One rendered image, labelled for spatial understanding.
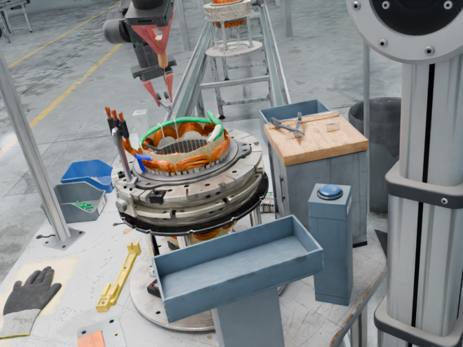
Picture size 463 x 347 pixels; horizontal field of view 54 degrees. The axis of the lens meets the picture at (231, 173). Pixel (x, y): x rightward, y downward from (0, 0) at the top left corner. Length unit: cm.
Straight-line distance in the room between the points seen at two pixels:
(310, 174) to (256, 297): 38
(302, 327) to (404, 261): 33
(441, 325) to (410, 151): 28
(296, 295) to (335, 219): 24
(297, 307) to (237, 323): 29
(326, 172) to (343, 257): 20
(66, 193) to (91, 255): 34
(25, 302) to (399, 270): 86
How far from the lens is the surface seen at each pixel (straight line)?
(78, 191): 159
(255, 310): 75
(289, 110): 128
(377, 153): 250
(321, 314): 101
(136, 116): 102
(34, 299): 123
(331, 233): 91
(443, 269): 71
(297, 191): 104
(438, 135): 62
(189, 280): 75
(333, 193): 88
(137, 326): 107
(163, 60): 90
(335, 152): 102
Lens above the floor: 150
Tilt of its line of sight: 28 degrees down
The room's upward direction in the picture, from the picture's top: 9 degrees counter-clockwise
